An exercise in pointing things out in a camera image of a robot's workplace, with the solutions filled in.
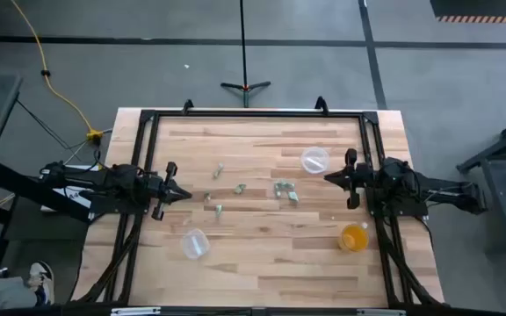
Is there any person's shoe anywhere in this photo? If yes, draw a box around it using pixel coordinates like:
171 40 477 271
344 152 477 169
26 261 55 307

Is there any silver bracket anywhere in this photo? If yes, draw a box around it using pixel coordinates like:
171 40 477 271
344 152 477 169
357 308 407 316
111 306 162 316

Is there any yellow extension cable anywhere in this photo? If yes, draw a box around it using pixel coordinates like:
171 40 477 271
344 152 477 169
9 0 105 144

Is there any clear plastic bin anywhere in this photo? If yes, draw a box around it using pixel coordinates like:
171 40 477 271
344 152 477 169
300 146 330 176
181 227 211 261

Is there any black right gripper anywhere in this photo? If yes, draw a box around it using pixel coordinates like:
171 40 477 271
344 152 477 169
323 147 380 211

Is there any black aluminium table frame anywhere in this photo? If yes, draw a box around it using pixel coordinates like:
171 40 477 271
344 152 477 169
70 98 445 308

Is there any black tripod stand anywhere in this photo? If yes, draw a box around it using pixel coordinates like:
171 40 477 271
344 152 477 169
220 0 272 109

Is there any thin black cable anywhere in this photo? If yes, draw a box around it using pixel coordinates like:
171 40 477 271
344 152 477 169
15 99 72 151

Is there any orange plastic cup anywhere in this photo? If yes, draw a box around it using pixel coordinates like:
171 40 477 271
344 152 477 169
338 222 371 254

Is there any black metal cart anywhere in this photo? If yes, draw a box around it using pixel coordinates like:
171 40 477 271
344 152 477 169
456 111 506 255

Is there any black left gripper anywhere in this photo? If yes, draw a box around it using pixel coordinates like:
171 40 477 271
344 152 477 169
145 161 193 221

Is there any white paper sheet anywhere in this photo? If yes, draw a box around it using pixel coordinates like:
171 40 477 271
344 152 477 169
40 164 94 214

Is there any black hazard striped mat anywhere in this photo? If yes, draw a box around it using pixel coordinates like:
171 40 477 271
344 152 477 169
430 0 506 24

